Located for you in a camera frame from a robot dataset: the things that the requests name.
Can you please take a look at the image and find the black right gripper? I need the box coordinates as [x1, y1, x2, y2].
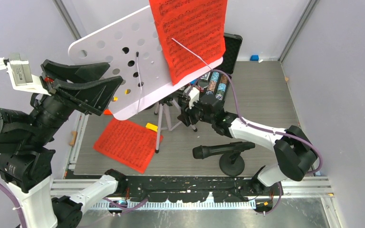
[178, 96, 215, 127]

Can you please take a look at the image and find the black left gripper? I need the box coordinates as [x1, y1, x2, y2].
[29, 57, 125, 142]

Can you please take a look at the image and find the black microphone plain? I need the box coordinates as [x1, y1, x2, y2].
[192, 142, 256, 159]

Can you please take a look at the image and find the lilac tripod music stand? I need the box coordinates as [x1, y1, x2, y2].
[67, 4, 224, 154]

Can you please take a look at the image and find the red sheet music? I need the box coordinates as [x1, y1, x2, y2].
[149, 0, 228, 85]
[93, 118, 157, 174]

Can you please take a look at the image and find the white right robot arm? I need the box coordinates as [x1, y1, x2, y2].
[178, 100, 319, 195]

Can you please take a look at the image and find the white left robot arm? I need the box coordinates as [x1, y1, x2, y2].
[0, 60, 128, 228]

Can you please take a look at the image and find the silver dealer button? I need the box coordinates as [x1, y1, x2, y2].
[197, 79, 209, 89]

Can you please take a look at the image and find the black poker chip case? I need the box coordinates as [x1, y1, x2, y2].
[184, 33, 243, 102]

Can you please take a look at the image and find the orange flat toy brick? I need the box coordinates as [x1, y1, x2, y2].
[104, 109, 112, 115]

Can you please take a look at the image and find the yellow grid toy brick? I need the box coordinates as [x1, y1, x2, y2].
[113, 89, 131, 102]

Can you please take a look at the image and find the small yellow block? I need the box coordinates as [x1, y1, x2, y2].
[145, 123, 158, 133]

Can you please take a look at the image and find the small blue block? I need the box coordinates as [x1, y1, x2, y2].
[250, 55, 259, 61]

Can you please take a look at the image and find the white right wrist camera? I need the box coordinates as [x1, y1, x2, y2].
[183, 86, 200, 109]

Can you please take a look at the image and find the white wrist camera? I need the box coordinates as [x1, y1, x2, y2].
[183, 86, 200, 109]
[0, 53, 49, 95]

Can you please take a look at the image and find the wooden block on rail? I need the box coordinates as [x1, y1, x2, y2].
[69, 131, 78, 147]

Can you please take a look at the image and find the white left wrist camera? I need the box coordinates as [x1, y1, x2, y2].
[0, 53, 49, 95]

